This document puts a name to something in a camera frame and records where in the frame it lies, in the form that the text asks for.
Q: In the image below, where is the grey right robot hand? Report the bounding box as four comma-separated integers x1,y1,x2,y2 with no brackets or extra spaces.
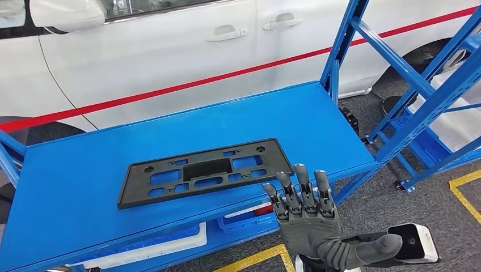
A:
262,163,403,272

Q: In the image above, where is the black plastic plate frame part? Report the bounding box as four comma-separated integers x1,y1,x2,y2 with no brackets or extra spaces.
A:
117,138,294,210

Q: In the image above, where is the blue metal shelf rack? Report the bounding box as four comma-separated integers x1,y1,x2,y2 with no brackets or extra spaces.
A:
0,0,481,272
360,11,481,193

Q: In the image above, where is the black ribbed plastic object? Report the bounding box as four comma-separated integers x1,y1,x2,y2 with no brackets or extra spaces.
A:
339,107,360,137

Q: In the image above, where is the black round stanchion base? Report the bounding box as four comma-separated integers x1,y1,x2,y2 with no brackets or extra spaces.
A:
381,95,419,118

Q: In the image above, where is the large translucent white bin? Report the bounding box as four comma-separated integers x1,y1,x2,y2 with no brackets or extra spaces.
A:
407,62,481,153

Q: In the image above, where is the red barrier belt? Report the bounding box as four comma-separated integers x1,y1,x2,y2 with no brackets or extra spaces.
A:
0,5,480,133

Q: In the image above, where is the white car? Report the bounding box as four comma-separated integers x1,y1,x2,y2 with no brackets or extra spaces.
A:
0,0,481,133

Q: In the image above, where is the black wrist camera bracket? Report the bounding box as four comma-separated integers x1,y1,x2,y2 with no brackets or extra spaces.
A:
341,232,399,268

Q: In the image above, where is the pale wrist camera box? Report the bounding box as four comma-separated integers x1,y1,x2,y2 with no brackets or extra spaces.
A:
387,223,440,264

